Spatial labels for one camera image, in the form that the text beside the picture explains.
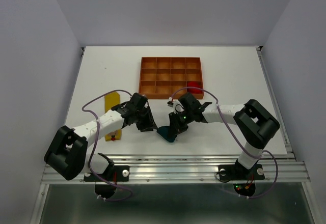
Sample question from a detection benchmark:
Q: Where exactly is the orange compartment tray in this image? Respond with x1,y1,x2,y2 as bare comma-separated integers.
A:
139,57,204,99

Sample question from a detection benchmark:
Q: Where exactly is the yellow sock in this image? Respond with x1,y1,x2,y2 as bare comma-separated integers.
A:
104,92,122,142

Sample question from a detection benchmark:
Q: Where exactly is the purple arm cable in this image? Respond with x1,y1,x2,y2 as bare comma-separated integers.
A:
81,89,134,202
168,87,279,200

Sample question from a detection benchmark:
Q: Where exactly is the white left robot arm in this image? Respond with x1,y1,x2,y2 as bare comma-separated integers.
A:
44,93,157,180

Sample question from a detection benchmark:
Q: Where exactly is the red sock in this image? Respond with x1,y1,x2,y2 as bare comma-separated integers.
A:
187,81,202,94

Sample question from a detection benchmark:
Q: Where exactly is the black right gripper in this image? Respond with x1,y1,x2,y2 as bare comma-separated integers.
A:
167,108,194,138

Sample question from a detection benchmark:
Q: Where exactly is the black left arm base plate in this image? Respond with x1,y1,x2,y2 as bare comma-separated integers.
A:
84,165,130,182

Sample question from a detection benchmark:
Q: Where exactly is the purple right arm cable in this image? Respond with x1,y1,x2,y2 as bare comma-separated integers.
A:
168,87,279,200

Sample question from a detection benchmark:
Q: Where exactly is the dark green sock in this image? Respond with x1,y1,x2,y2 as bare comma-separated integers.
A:
157,126,177,143

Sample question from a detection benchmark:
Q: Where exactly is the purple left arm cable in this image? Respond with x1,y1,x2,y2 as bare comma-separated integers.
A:
81,89,134,202

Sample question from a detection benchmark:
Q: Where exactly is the aluminium mounting rail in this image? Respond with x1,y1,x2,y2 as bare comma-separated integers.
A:
42,154,312,184

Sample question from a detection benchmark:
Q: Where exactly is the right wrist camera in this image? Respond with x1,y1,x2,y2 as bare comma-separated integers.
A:
167,98,184,113

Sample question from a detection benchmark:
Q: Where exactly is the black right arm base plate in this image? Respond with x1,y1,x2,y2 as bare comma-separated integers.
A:
215,164,265,183

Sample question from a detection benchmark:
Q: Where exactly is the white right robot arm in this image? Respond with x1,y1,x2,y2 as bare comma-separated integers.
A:
166,93,280,178

